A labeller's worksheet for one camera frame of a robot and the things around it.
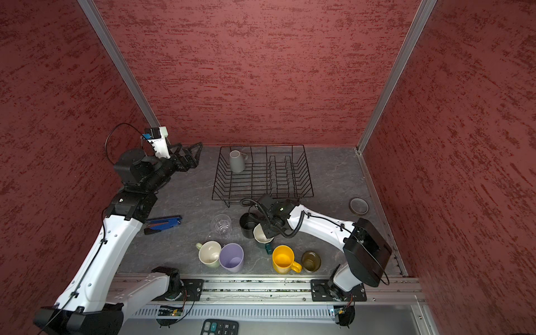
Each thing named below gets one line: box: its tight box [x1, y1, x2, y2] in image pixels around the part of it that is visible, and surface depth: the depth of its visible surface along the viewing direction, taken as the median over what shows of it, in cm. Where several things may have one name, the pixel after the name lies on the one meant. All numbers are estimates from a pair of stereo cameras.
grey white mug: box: [228, 149, 248, 174], surface depth 105 cm
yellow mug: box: [272, 244, 303, 275], surface depth 77 cm
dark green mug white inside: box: [252, 222, 275, 255], surface depth 77 cm
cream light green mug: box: [195, 240, 222, 268], surface depth 77 cm
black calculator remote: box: [200, 318, 240, 335], surface depth 68 cm
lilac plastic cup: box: [219, 242, 245, 273], surface depth 74 cm
